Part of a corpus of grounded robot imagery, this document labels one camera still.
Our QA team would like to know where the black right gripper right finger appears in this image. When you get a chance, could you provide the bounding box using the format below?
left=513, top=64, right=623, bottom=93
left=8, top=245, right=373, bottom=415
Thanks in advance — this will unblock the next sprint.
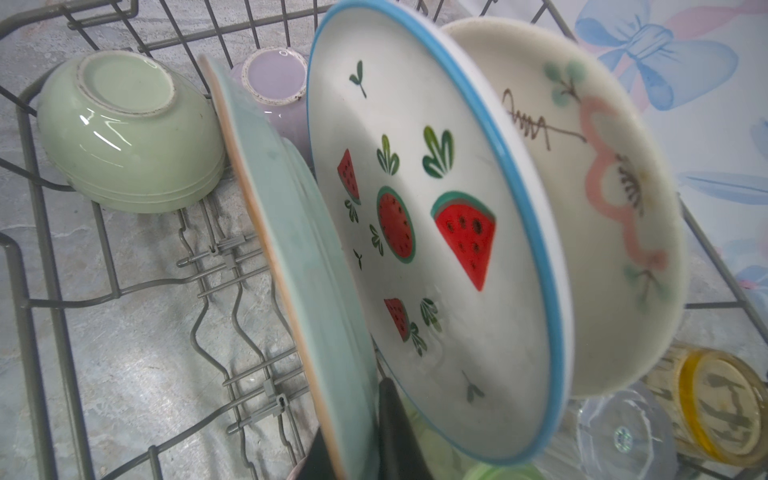
left=378, top=378, right=432, bottom=480

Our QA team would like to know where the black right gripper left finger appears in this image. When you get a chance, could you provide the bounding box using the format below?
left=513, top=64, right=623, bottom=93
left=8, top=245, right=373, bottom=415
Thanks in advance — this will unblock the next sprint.
left=296, top=428, right=336, bottom=480

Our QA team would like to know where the mint green plate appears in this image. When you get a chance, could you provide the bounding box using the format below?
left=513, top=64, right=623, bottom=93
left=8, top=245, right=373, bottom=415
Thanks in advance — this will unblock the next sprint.
left=198, top=55, right=379, bottom=479

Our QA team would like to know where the watermelon plate blue rim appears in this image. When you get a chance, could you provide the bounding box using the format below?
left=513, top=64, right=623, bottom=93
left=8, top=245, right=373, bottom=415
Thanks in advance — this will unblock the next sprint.
left=307, top=1, right=574, bottom=465

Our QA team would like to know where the cream flamingo plate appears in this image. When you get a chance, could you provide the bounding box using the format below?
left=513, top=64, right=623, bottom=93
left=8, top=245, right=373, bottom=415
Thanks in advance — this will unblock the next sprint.
left=444, top=17, right=688, bottom=398

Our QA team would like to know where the green glass tumbler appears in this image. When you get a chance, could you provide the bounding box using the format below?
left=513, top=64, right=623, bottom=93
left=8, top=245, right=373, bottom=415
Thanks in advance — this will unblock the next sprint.
left=400, top=395, right=544, bottom=480

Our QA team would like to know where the clear glass tumbler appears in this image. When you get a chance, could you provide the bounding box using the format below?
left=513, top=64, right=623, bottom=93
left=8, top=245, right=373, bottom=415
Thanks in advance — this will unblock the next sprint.
left=533, top=381, right=679, bottom=480

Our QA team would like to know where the amber glass tumbler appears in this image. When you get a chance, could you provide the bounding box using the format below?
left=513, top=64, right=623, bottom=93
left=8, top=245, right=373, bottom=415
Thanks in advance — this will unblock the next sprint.
left=641, top=342, right=767, bottom=468

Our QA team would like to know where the lilac ceramic bowl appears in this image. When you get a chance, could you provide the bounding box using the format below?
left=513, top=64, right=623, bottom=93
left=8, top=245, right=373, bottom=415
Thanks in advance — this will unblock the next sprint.
left=230, top=47, right=314, bottom=170

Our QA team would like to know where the green ceramic bowl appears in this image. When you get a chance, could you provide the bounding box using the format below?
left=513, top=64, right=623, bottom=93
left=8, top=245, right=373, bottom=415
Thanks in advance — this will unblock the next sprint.
left=37, top=50, right=226, bottom=214

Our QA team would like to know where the grey wire dish rack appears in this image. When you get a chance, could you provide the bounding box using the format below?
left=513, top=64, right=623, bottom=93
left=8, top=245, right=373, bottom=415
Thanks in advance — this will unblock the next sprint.
left=0, top=0, right=768, bottom=480

